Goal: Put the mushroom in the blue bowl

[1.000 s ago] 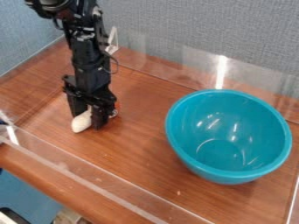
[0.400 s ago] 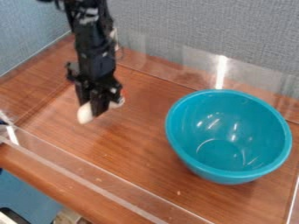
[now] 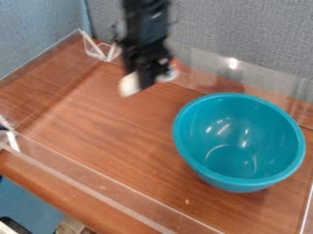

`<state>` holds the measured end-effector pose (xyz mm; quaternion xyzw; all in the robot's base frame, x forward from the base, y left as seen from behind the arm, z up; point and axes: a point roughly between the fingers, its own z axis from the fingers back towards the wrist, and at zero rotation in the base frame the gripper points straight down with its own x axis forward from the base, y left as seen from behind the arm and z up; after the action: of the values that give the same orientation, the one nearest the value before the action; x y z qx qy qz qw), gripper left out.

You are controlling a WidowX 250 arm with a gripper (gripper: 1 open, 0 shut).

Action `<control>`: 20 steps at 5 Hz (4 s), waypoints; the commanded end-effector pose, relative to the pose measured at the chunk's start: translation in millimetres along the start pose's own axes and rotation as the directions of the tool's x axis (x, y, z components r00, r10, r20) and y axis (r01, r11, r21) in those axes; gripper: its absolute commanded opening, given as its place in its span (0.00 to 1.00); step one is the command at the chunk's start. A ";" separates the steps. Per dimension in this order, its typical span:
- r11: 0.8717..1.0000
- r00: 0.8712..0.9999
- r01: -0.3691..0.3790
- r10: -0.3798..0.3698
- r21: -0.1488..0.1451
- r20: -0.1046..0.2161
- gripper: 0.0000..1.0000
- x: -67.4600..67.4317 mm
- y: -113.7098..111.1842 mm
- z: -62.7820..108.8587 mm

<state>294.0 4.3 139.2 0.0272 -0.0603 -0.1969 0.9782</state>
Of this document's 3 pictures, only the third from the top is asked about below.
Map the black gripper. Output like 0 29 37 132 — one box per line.
115 0 172 90

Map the white mushroom with red cap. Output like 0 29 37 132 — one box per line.
119 59 179 98

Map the blue plastic bowl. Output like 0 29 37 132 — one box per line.
172 93 306 193

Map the clear acrylic back barrier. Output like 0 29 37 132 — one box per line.
174 46 313 130

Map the clear acrylic barrier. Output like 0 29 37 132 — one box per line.
0 116 223 234
174 46 313 130

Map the clear acrylic front barrier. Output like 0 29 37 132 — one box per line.
0 116 223 234

